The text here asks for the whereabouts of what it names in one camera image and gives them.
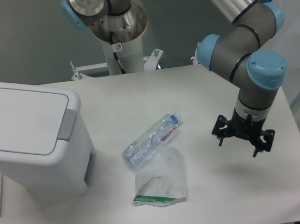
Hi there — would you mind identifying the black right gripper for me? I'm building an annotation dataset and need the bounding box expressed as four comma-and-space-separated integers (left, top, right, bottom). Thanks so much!
211, 107, 275, 157

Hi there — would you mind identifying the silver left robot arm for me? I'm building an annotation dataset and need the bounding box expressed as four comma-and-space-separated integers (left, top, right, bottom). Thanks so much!
61, 0, 275, 153

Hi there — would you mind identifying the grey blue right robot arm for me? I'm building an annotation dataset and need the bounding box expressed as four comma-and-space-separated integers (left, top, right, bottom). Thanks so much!
196, 0, 287, 152

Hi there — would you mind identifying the white plastic trash can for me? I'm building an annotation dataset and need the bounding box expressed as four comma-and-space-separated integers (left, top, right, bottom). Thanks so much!
0, 82, 95, 195

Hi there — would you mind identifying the clear crushed plastic bottle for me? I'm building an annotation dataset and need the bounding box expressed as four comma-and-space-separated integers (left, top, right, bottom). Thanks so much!
121, 113, 181, 168

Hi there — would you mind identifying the crumpled clear plastic bag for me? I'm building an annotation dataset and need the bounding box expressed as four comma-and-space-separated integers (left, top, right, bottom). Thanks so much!
132, 146, 188, 207

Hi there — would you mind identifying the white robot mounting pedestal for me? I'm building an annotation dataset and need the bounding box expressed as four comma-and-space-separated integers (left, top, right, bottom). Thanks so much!
70, 37, 164, 80

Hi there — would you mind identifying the black cable on pedestal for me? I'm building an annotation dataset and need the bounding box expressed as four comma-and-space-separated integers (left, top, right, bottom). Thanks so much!
108, 31, 126, 76

